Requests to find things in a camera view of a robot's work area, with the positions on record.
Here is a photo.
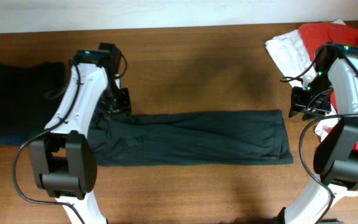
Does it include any red t-shirt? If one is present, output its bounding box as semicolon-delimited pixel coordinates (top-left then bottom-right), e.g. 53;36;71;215
298;21;358;192

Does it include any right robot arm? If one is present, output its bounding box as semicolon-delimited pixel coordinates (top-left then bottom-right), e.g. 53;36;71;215
274;42;358;224

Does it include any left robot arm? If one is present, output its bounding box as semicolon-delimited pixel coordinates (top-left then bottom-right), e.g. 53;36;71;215
28;43;131;223

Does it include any white t-shirt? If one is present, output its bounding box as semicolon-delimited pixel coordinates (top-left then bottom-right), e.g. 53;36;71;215
265;18;358;197

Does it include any black Nike t-shirt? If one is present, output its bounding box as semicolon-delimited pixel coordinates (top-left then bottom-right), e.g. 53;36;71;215
88;110;293;167

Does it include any folded dark navy garment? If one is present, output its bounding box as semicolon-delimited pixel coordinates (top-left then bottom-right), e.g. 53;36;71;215
0;62;65;146

